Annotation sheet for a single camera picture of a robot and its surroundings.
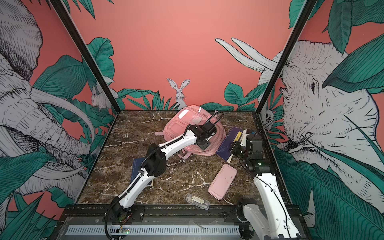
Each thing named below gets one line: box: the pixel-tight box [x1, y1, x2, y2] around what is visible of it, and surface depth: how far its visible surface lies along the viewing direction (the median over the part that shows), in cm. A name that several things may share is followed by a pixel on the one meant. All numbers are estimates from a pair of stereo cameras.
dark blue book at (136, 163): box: [131, 157, 146, 183], surface depth 93 cm
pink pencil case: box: [208, 163, 238, 201], surface depth 85 cm
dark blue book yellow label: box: [216, 126, 244, 164], surface depth 81 cm
